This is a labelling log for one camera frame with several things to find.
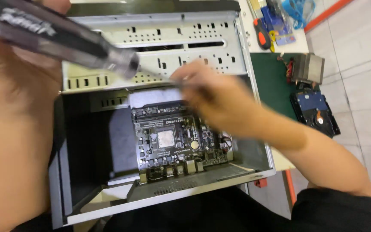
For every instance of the orange table leg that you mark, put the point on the orange table leg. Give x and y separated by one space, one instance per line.
290 187

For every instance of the person's left hand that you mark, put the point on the person's left hand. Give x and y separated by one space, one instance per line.
14 80

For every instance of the grey metal computer case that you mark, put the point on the grey metal computer case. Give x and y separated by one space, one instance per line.
172 32

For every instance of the black motherboard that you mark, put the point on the black motherboard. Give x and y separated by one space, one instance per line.
182 154

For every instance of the orange black screwdriver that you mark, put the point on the orange black screwdriver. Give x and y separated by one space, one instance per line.
262 35

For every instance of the person's left fingers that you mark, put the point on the person's left fingers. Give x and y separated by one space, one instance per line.
55 5

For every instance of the blue plastic bag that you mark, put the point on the blue plastic bag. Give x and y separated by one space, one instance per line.
298 11

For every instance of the silver processor chip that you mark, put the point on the silver processor chip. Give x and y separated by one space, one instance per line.
166 139

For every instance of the person's black clothing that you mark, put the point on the person's black clothing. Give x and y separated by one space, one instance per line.
237 212

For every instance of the round coin cell battery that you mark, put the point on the round coin cell battery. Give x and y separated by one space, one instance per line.
195 144

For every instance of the black panel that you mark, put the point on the black panel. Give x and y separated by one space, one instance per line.
153 7

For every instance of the black hard disk drive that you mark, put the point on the black hard disk drive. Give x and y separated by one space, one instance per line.
314 111

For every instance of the dark green work mat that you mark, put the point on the dark green work mat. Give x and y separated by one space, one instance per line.
271 83

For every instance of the metal processor heatsink cooler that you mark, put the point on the metal processor heatsink cooler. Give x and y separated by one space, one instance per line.
308 69

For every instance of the blue tool packet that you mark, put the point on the blue tool packet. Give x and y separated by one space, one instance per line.
277 24

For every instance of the person's right fingers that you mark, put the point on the person's right fingers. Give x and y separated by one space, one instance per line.
193 77

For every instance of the person's right hand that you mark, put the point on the person's right hand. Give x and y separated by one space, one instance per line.
227 103

